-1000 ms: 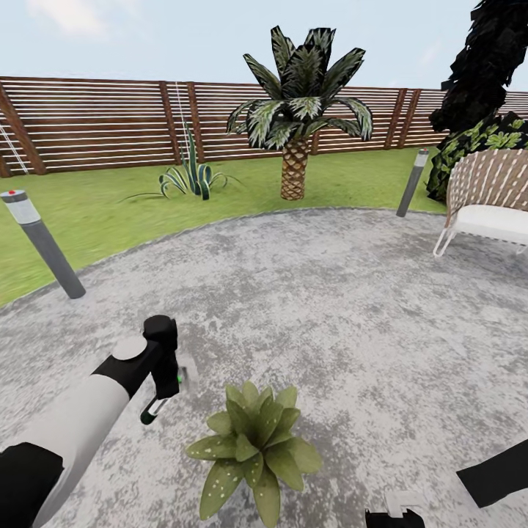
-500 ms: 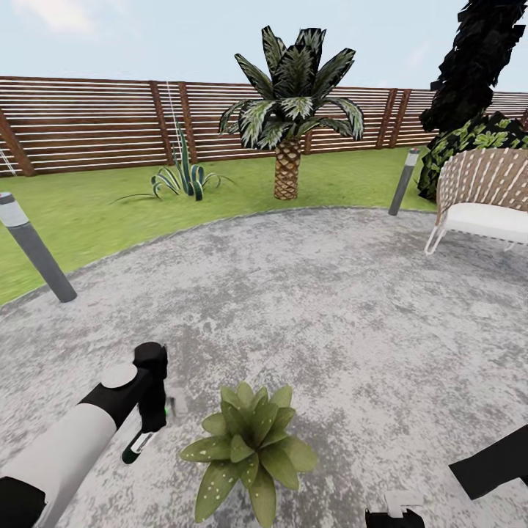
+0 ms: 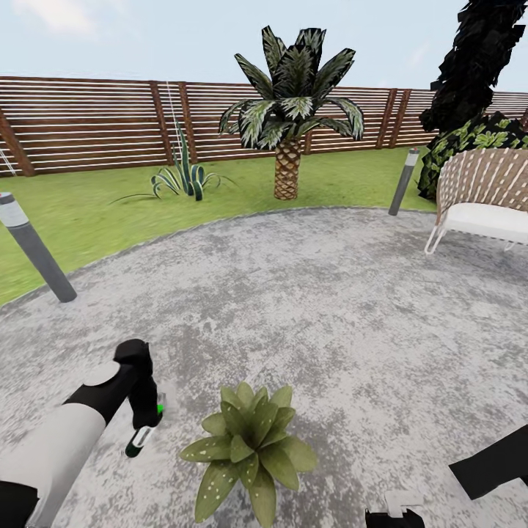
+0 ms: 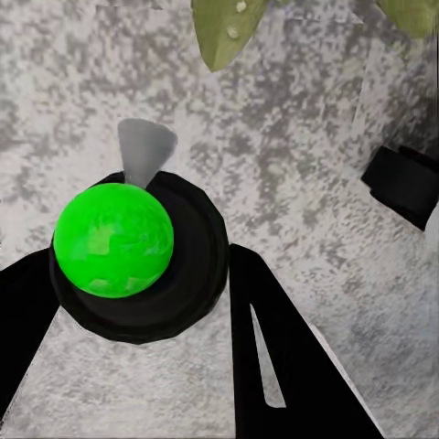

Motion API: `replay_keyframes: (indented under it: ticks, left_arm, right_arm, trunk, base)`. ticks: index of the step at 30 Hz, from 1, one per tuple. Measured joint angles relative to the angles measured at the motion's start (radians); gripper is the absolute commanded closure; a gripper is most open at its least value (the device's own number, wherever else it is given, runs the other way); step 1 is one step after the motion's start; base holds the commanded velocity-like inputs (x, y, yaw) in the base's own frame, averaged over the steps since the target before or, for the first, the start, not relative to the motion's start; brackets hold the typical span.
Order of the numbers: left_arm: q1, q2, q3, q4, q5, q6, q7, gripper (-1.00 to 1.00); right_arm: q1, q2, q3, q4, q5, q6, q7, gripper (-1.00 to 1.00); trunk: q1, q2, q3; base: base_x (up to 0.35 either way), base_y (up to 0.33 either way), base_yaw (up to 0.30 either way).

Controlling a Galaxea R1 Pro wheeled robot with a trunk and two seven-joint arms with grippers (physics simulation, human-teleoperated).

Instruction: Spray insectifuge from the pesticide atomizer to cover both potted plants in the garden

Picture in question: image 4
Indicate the pot plant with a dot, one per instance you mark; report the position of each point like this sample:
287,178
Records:
224,27

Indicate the insectifuge atomizer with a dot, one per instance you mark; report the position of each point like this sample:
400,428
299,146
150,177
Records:
143,255

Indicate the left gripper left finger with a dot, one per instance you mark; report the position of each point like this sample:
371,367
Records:
28,303

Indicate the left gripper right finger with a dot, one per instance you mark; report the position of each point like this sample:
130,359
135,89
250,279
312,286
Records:
319,403

